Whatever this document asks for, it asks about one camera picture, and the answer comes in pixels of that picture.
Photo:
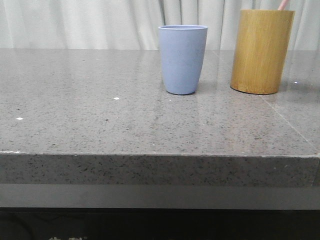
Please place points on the white curtain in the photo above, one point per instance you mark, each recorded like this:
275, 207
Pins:
117, 24

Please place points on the pink chopstick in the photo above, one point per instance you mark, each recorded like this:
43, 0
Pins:
283, 5

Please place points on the blue plastic cup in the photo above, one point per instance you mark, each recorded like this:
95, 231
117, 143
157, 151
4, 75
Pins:
182, 49

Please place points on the bamboo cylindrical holder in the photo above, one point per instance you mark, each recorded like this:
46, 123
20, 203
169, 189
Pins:
262, 43

